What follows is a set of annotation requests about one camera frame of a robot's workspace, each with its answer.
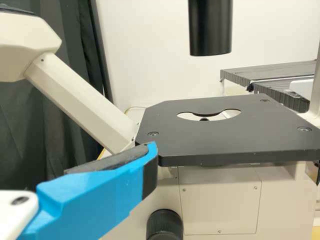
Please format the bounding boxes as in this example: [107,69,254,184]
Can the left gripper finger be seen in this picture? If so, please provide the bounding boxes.
[18,140,159,240]

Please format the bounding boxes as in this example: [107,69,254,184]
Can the cream microscope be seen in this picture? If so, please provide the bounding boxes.
[0,0,320,240]

